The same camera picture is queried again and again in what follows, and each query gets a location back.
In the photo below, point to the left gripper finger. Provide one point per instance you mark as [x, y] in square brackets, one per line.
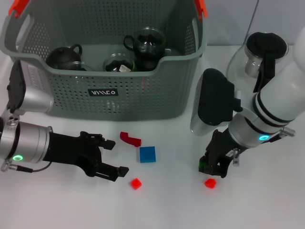
[106, 143]
[112, 173]

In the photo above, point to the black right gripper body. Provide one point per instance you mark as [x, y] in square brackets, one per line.
[221, 148]

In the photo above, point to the grey perforated plastic storage bin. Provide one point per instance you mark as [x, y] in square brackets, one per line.
[147, 100]

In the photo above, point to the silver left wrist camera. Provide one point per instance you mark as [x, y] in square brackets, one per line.
[31, 93]

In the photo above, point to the small red square brick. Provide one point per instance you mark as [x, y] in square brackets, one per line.
[135, 183]

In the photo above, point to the glass teapot with black lid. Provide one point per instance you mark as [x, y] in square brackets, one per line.
[265, 45]

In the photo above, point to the small red sloped brick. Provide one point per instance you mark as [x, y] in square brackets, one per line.
[210, 183]

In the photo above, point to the green car-shaped brick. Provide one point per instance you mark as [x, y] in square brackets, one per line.
[202, 165]

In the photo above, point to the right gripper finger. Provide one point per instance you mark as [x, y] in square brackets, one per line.
[206, 159]
[222, 168]

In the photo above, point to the blue square brick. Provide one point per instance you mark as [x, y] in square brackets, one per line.
[147, 154]

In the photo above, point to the glass teacup with black holder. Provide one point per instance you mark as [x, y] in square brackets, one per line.
[147, 44]
[145, 65]
[79, 66]
[114, 63]

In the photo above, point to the dark red angled brick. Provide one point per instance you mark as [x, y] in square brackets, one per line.
[132, 140]

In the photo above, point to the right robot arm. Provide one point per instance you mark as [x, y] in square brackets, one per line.
[274, 100]

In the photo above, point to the black clay teapot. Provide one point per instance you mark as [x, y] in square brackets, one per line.
[63, 58]

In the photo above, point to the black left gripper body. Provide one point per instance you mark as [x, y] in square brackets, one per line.
[69, 150]

